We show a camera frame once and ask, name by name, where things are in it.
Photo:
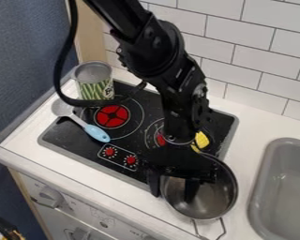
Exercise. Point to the toy stove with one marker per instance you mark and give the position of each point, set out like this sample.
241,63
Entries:
73,137

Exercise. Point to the yellow toy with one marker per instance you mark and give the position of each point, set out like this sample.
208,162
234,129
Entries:
201,139

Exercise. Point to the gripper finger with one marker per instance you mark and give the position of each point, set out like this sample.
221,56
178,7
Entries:
154,186
191,191

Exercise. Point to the toy sink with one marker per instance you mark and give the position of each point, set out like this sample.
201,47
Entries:
282,193

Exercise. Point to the silver pot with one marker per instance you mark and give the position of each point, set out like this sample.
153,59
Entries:
217,200

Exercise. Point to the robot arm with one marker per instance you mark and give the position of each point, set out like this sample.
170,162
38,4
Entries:
156,53

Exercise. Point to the green striped can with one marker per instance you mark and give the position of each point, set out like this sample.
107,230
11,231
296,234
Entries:
94,89

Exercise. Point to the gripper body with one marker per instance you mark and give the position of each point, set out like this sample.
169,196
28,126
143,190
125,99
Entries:
177,161

